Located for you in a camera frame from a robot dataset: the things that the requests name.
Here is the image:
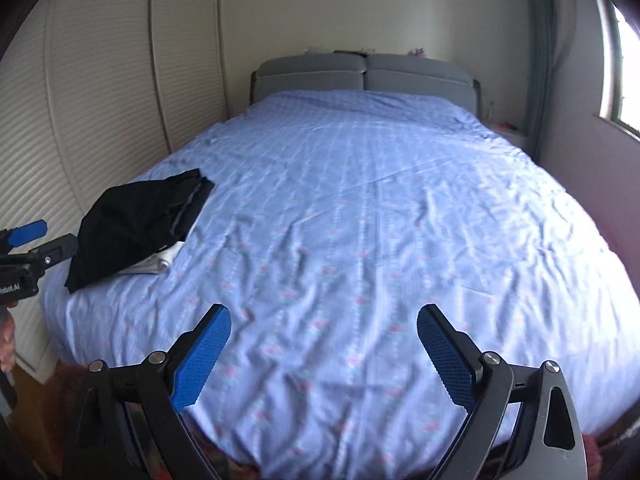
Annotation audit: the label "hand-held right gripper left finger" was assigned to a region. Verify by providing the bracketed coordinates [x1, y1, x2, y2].
[60, 303, 233, 480]

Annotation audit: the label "blue floral bedsheet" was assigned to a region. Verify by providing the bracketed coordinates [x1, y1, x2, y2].
[37, 89, 640, 480]

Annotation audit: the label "black pants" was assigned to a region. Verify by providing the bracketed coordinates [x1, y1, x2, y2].
[65, 169, 217, 295]

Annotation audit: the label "white folded cloth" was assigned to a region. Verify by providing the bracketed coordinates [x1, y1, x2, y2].
[117, 241, 187, 277]

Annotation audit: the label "white nightstand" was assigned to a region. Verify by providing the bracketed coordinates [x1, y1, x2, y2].
[487, 119, 529, 150]

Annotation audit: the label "person's left hand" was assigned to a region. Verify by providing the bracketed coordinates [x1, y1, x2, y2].
[0, 310, 19, 374]

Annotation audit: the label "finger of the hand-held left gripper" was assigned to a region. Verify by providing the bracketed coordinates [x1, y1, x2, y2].
[0, 219, 49, 257]
[25, 234, 80, 275]

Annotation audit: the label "window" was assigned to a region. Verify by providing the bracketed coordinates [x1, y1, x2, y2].
[594, 0, 640, 142]

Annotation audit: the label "white louvred wardrobe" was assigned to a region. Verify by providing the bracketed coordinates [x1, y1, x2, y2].
[0, 0, 231, 376]

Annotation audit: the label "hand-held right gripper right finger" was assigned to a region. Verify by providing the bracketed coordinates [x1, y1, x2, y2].
[416, 303, 588, 480]

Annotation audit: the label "dark patterned rug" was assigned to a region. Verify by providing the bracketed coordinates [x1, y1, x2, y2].
[47, 360, 640, 480]

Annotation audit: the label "grey padded headboard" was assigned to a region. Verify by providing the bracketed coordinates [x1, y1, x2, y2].
[250, 52, 483, 116]

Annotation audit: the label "grey-green curtain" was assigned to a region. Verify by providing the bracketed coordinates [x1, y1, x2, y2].
[522, 0, 573, 161]

